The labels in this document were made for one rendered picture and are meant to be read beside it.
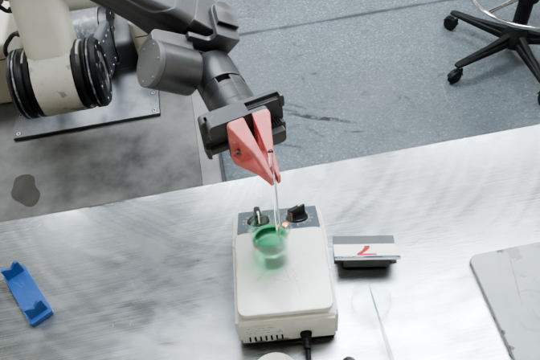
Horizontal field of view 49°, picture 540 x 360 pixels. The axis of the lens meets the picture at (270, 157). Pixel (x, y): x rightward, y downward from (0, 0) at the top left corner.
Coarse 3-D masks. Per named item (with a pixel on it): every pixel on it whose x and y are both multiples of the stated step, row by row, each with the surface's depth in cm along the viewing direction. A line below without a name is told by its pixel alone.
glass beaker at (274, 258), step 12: (252, 216) 73; (264, 216) 74; (288, 216) 73; (252, 228) 74; (288, 228) 72; (252, 240) 71; (288, 240) 72; (252, 252) 75; (264, 252) 72; (276, 252) 72; (288, 252) 74; (264, 264) 74; (276, 264) 74
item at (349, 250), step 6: (336, 246) 86; (342, 246) 86; (348, 246) 86; (354, 246) 86; (360, 246) 86; (366, 246) 86; (372, 246) 86; (378, 246) 86; (384, 246) 85; (390, 246) 85; (336, 252) 84; (342, 252) 84; (348, 252) 83; (354, 252) 83; (360, 252) 83; (366, 252) 83; (372, 252) 83; (378, 252) 83; (384, 252) 83; (390, 252) 83; (396, 252) 83
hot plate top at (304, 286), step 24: (240, 240) 79; (312, 240) 78; (240, 264) 77; (288, 264) 76; (312, 264) 76; (240, 288) 74; (264, 288) 74; (288, 288) 74; (312, 288) 74; (240, 312) 72; (264, 312) 72; (288, 312) 72; (312, 312) 72
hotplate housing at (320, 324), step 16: (320, 224) 83; (336, 304) 75; (240, 320) 74; (256, 320) 74; (272, 320) 74; (288, 320) 74; (304, 320) 74; (320, 320) 74; (336, 320) 75; (240, 336) 77; (256, 336) 76; (272, 336) 76; (288, 336) 77; (304, 336) 75; (320, 336) 78
